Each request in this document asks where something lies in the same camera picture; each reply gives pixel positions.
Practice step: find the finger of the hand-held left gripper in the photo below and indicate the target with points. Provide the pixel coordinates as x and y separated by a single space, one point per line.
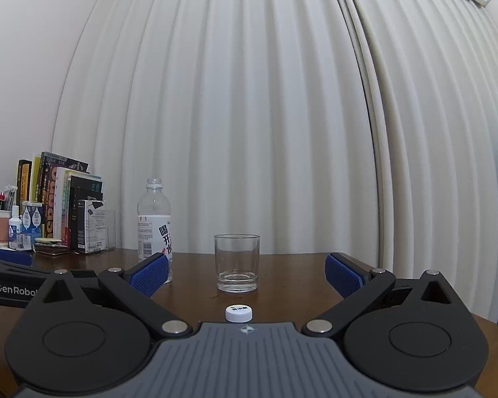
10 257

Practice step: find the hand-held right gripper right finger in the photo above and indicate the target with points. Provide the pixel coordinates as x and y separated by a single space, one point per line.
342 275

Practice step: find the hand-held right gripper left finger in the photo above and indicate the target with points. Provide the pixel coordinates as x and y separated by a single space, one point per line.
149 275

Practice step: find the clear plastic water bottle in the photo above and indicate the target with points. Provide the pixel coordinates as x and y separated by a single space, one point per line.
153 215

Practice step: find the clear drinking glass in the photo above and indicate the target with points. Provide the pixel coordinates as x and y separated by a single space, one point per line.
236 282

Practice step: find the white bottle cap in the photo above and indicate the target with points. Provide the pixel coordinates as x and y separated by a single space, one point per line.
238 314

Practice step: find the small white dropper bottle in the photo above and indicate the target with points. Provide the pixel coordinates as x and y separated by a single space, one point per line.
15 228

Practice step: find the pink paper cup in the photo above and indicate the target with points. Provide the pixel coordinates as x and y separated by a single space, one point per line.
0 228

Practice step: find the yellow notepad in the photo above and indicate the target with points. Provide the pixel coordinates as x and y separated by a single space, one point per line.
47 240

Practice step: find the dark flat case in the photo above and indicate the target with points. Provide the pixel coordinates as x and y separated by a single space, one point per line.
52 249

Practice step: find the bunch of pens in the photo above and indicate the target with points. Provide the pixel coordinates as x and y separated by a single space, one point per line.
2 199

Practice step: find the clear acrylic holder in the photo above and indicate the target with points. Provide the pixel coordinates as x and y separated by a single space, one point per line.
110 232

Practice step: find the row of books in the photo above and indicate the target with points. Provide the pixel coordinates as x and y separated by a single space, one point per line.
49 199

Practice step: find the white printed box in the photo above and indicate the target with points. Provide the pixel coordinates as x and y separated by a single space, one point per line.
87 228

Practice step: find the white pleated curtain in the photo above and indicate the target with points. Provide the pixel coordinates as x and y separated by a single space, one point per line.
232 112
440 153

